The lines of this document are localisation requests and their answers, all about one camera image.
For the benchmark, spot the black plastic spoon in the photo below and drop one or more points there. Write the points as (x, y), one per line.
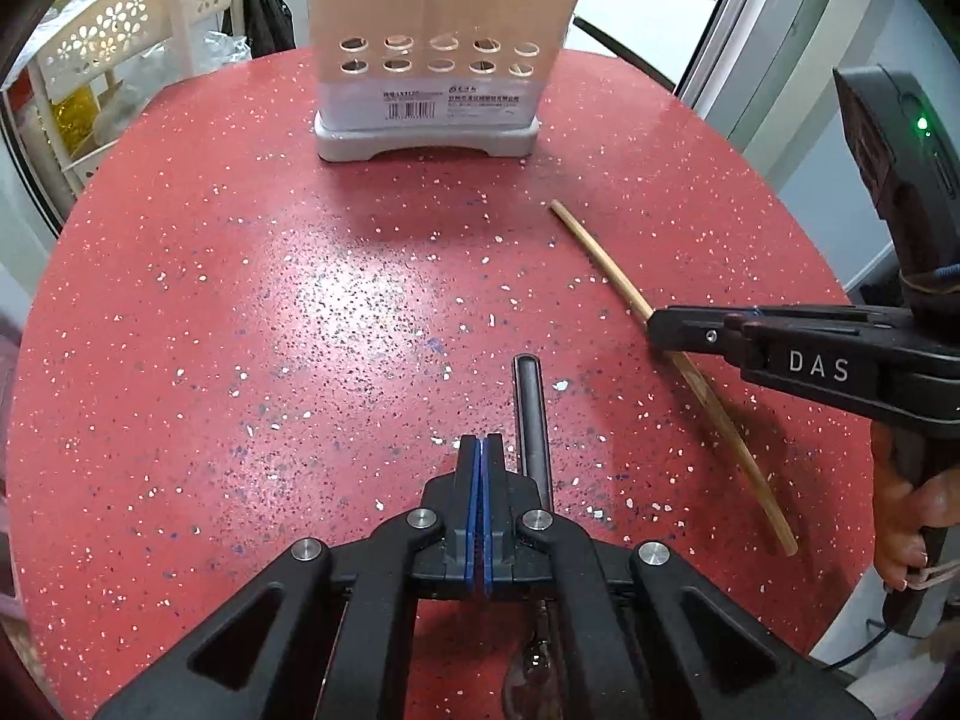
(531, 688)

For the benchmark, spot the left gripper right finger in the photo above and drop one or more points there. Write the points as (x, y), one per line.
(638, 632)

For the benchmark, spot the right hand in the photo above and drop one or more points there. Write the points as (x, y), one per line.
(900, 511)

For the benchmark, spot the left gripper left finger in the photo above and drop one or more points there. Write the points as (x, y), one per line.
(323, 631)

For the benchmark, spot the cream plastic rack shelf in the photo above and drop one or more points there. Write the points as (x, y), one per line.
(92, 44)

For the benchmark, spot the plain bamboo chopstick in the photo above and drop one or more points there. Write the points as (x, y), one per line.
(701, 390)

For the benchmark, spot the beige utensil holder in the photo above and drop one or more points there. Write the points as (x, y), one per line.
(405, 74)

